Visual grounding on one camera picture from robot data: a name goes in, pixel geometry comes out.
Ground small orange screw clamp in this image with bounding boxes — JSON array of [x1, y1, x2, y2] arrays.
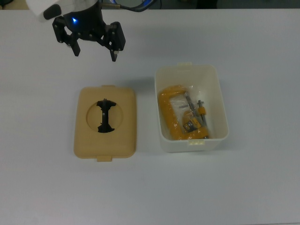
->
[[196, 99, 208, 127]]

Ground white plastic tool case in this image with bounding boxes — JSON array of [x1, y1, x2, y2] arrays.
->
[[154, 62, 229, 153]]

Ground tan plastic case lid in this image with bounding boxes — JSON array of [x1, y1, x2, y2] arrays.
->
[[73, 84, 138, 163]]

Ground large orange C-clamp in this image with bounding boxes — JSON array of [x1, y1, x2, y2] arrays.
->
[[157, 85, 210, 141]]

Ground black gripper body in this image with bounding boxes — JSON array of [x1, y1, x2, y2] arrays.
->
[[63, 2, 108, 43]]

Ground clear plastic bag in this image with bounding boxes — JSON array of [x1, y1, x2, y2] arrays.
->
[[161, 85, 211, 140]]

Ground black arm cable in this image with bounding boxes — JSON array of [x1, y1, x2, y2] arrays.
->
[[100, 0, 162, 13]]

